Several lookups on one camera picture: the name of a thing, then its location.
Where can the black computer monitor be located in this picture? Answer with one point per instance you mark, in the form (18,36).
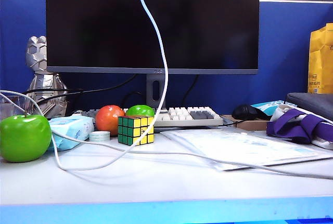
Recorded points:
(208,26)

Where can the light blue printed package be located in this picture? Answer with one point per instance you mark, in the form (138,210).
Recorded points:
(270,104)

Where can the green apple without stem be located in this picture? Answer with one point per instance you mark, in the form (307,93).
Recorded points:
(139,110)

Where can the white cloth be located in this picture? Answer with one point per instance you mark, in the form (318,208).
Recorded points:
(280,111)

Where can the Rubik's cube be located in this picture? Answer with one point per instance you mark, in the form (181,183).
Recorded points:
(130,130)

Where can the purple cloth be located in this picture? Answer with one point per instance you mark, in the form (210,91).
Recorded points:
(299,128)

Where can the black computer mouse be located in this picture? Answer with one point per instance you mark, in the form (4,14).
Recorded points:
(245,112)

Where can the orange-red round fruit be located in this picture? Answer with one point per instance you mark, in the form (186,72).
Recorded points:
(108,122)

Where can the document in clear sleeve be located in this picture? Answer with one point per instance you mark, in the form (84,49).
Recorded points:
(247,148)

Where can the dark grey laptop bag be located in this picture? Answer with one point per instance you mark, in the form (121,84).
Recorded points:
(314,103)

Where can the white and grey keyboard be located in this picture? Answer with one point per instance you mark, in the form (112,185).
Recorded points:
(182,118)

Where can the brown cardboard box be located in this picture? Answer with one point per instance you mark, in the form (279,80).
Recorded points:
(251,125)

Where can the faceted clear plastic cup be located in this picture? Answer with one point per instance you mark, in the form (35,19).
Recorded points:
(10,107)

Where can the light blue wet wipes pack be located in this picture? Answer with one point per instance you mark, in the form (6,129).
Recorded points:
(67,130)

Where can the large green apple with stem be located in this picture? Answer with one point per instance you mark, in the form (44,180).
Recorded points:
(26,138)

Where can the silver faceted figurine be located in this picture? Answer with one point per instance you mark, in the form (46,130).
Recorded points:
(43,81)

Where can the yellow paper bag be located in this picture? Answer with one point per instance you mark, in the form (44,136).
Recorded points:
(322,60)

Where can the light blue tape roll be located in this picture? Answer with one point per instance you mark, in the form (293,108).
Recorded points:
(99,136)

